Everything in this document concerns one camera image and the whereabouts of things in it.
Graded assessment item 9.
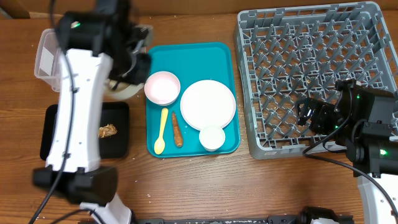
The pale green bowl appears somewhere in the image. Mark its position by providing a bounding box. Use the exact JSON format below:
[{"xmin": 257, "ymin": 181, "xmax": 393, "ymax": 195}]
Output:
[{"xmin": 104, "ymin": 79, "xmax": 144, "ymax": 101}]

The pink bowl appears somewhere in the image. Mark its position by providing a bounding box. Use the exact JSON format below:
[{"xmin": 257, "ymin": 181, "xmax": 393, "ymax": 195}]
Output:
[{"xmin": 144, "ymin": 71, "xmax": 181, "ymax": 106}]

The brown food scrap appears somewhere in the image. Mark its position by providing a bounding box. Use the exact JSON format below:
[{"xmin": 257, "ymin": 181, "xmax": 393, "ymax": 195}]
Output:
[{"xmin": 98, "ymin": 124, "xmax": 118, "ymax": 138}]

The white paper cup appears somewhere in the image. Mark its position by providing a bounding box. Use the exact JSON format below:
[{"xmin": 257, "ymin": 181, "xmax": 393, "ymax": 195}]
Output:
[{"xmin": 199, "ymin": 126, "xmax": 226, "ymax": 152}]

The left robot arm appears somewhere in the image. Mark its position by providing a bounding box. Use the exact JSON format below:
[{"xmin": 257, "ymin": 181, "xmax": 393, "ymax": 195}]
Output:
[{"xmin": 32, "ymin": 1, "xmax": 153, "ymax": 223}]

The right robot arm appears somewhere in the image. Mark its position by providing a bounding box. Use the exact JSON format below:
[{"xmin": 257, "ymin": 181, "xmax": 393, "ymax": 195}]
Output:
[{"xmin": 295, "ymin": 79, "xmax": 397, "ymax": 223}]

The black waste tray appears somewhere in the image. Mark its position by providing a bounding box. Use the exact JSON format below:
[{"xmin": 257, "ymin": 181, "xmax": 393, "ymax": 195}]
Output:
[{"xmin": 40, "ymin": 102, "xmax": 130, "ymax": 161}]

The grey dishwasher rack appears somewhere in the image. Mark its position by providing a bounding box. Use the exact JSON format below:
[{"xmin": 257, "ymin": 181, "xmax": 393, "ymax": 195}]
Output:
[{"xmin": 234, "ymin": 1, "xmax": 397, "ymax": 159}]

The teal serving tray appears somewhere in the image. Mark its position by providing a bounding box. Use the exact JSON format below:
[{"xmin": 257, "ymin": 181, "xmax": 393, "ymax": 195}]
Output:
[{"xmin": 146, "ymin": 42, "xmax": 241, "ymax": 158}]

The white round plate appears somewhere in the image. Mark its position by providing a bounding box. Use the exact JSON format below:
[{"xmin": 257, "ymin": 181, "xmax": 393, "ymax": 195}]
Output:
[{"xmin": 180, "ymin": 80, "xmax": 236, "ymax": 130}]

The yellow plastic spoon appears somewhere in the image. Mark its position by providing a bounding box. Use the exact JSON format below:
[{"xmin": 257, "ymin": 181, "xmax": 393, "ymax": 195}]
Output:
[{"xmin": 154, "ymin": 108, "xmax": 169, "ymax": 155}]

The clear plastic bin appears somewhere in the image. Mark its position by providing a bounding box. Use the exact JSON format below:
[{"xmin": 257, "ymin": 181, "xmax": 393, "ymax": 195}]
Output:
[{"xmin": 34, "ymin": 29, "xmax": 61, "ymax": 92}]

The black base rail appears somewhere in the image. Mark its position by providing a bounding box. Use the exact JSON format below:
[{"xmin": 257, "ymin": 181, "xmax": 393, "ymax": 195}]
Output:
[{"xmin": 133, "ymin": 207, "xmax": 355, "ymax": 224}]

